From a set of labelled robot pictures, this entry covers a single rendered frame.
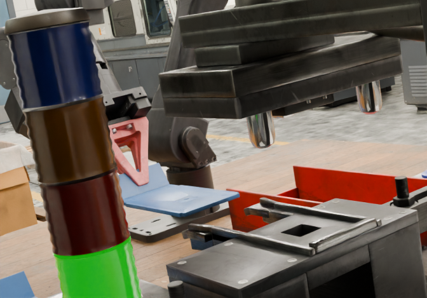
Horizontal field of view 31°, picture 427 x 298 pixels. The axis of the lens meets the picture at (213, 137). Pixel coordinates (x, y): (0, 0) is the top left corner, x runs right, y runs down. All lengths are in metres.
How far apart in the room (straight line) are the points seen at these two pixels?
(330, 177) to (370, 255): 0.35
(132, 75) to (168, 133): 10.01
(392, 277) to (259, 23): 0.25
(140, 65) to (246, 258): 10.14
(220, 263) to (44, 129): 0.30
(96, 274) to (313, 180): 0.68
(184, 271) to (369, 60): 0.23
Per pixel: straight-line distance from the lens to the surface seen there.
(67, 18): 0.35
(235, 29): 0.59
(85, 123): 0.35
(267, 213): 0.75
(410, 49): 6.66
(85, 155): 0.35
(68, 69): 0.35
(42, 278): 0.96
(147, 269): 0.91
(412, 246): 0.69
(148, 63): 10.50
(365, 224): 0.64
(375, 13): 0.48
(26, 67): 0.35
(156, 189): 0.88
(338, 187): 0.98
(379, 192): 0.93
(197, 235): 0.71
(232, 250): 0.65
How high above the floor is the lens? 1.19
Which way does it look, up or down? 10 degrees down
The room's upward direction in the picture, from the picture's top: 10 degrees counter-clockwise
